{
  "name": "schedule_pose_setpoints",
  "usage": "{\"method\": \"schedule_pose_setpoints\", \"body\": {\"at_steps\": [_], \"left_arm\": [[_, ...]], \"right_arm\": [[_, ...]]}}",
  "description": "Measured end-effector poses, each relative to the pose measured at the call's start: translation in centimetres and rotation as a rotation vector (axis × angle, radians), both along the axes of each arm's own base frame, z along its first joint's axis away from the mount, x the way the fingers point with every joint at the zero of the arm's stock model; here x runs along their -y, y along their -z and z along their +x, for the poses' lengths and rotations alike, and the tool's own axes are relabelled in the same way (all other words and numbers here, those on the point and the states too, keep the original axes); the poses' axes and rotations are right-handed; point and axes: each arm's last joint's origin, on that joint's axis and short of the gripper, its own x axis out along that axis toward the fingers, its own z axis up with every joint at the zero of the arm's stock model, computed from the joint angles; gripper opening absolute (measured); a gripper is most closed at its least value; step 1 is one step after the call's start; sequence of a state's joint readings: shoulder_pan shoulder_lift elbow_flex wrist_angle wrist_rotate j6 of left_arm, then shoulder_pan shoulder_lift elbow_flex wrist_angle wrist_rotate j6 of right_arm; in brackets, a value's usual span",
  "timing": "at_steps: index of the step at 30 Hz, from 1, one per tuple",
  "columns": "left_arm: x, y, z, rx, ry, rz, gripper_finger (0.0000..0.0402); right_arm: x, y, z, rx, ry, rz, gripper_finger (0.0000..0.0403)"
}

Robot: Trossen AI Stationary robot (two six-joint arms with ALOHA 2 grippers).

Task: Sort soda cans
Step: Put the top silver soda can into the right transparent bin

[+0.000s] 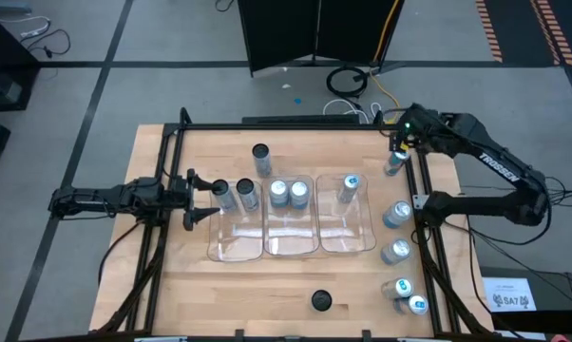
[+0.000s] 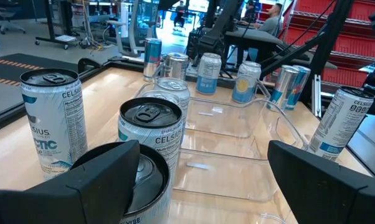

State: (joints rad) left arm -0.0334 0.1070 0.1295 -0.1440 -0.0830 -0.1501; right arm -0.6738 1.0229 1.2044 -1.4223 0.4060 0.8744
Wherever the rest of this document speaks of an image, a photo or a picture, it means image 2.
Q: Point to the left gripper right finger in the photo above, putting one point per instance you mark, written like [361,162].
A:
[330,199]

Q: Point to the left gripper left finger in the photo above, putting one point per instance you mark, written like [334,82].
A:
[66,199]

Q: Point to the white Celsius can black lid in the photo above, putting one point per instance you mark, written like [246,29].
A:
[53,124]
[150,137]
[150,183]
[340,121]

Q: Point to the clear plastic bin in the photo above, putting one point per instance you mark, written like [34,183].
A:
[225,124]
[221,177]
[225,93]

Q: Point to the blue silver Red Bull can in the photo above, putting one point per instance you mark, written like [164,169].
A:
[176,67]
[282,84]
[302,84]
[152,59]

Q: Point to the white light-blue seltzer can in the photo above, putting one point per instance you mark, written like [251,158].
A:
[246,82]
[208,74]
[162,95]
[182,102]

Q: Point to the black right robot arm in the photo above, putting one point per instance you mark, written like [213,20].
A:
[212,40]

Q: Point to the black mat orange stripes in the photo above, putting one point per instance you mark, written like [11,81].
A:
[19,62]

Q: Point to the red storage bin rack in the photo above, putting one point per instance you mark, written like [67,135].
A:
[362,46]

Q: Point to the black desk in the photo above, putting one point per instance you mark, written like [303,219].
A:
[253,39]

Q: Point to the black rolling stand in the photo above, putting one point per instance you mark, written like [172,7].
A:
[49,18]

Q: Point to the person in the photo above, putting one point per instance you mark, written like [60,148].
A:
[249,11]
[270,23]
[179,14]

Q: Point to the grey office chair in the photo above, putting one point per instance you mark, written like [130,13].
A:
[7,18]

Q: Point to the silver aluminium bracket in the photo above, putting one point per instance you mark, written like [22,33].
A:
[316,96]

